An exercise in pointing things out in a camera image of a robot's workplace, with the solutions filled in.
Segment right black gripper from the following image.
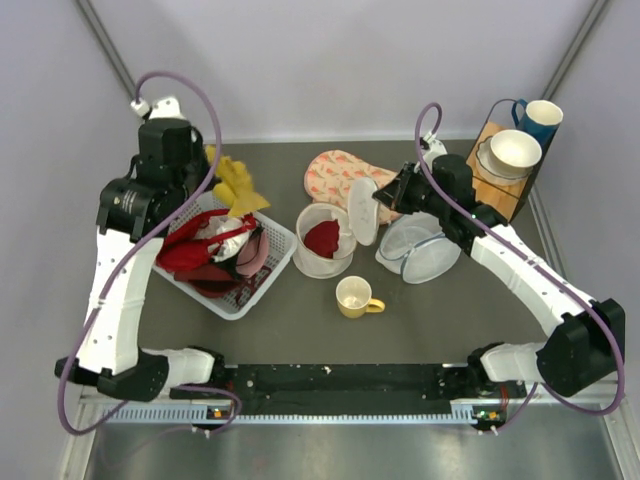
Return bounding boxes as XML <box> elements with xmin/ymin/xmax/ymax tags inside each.
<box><xmin>373</xmin><ymin>162</ymin><xmax>449</xmax><ymax>219</ymax></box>

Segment beige cylindrical mesh laundry bag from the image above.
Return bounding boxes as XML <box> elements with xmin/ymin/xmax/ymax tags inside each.
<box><xmin>293</xmin><ymin>177</ymin><xmax>380</xmax><ymax>279</ymax></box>

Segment yellow bra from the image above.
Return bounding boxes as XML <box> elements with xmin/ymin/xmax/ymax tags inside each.
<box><xmin>212</xmin><ymin>155</ymin><xmax>271</xmax><ymax>217</ymax></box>

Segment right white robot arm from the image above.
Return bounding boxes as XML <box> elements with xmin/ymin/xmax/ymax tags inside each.
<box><xmin>372</xmin><ymin>154</ymin><xmax>625</xmax><ymax>397</ymax></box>

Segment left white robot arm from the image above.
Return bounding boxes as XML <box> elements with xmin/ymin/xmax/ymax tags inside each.
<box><xmin>55</xmin><ymin>118</ymin><xmax>227</xmax><ymax>402</ymax></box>

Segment white blue-trimmed mesh laundry bag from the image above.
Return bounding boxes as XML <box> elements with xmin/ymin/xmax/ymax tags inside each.
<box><xmin>375</xmin><ymin>213</ymin><xmax>461</xmax><ymax>284</ymax></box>

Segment pink tulip print laundry bag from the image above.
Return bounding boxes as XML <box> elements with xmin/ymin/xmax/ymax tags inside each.
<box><xmin>303</xmin><ymin>150</ymin><xmax>397</xmax><ymax>210</ymax></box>

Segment dark red bra in bag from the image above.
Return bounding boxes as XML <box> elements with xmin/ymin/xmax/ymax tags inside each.
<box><xmin>303</xmin><ymin>220</ymin><xmax>340</xmax><ymax>259</ymax></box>

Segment dark red bra in basket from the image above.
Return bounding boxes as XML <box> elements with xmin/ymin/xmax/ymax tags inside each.
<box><xmin>173</xmin><ymin>264</ymin><xmax>241</xmax><ymax>298</ymax></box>

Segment pink bra in basket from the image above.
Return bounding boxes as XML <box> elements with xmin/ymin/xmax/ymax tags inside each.
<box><xmin>236</xmin><ymin>227</ymin><xmax>269</xmax><ymax>278</ymax></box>

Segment white red garment in basket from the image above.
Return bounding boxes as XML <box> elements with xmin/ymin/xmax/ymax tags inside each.
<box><xmin>156</xmin><ymin>209</ymin><xmax>258</xmax><ymax>273</ymax></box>

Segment white scalloped plate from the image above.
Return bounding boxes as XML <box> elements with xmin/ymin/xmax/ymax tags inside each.
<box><xmin>475</xmin><ymin>136</ymin><xmax>531</xmax><ymax>186</ymax></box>

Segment yellow mug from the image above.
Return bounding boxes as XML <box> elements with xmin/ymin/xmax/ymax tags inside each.
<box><xmin>335</xmin><ymin>276</ymin><xmax>386</xmax><ymax>319</ymax></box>

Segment white ceramic bowl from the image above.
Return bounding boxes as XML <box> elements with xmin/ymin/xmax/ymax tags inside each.
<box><xmin>489</xmin><ymin>129</ymin><xmax>542</xmax><ymax>176</ymax></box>

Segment white plastic basket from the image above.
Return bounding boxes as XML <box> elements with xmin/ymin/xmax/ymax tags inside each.
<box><xmin>154</xmin><ymin>193</ymin><xmax>296</xmax><ymax>320</ymax></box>

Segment blue mug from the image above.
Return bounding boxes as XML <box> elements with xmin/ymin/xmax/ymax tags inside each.
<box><xmin>511</xmin><ymin>99</ymin><xmax>564</xmax><ymax>149</ymax></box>

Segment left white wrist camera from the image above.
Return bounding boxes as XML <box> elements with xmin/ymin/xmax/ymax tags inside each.
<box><xmin>130</xmin><ymin>96</ymin><xmax>186</xmax><ymax>121</ymax></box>

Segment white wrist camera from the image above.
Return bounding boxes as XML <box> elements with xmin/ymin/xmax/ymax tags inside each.
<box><xmin>130</xmin><ymin>96</ymin><xmax>186</xmax><ymax>121</ymax></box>
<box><xmin>420</xmin><ymin>132</ymin><xmax>448</xmax><ymax>168</ymax></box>

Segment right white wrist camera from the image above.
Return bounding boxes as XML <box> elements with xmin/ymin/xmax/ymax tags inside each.
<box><xmin>420</xmin><ymin>132</ymin><xmax>448</xmax><ymax>168</ymax></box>

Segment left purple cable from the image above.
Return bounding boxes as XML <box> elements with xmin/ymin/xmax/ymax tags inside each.
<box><xmin>58</xmin><ymin>71</ymin><xmax>244</xmax><ymax>436</ymax></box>

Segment purple cable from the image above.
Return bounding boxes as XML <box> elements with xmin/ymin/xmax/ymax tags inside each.
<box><xmin>415</xmin><ymin>102</ymin><xmax>627</xmax><ymax>436</ymax></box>
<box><xmin>58</xmin><ymin>71</ymin><xmax>244</xmax><ymax>436</ymax></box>

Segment black wire wooden shelf rack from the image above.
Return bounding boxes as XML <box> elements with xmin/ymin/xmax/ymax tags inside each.
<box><xmin>467</xmin><ymin>98</ymin><xmax>556</xmax><ymax>220</ymax></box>

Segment grey slotted cable duct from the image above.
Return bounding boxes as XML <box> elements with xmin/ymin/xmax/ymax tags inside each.
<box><xmin>110</xmin><ymin>403</ymin><xmax>504</xmax><ymax>425</ymax></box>

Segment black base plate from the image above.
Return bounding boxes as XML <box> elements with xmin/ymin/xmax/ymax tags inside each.
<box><xmin>169</xmin><ymin>363</ymin><xmax>526</xmax><ymax>415</ymax></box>

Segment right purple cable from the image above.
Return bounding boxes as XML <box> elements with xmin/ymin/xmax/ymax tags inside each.
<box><xmin>415</xmin><ymin>102</ymin><xmax>627</xmax><ymax>436</ymax></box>

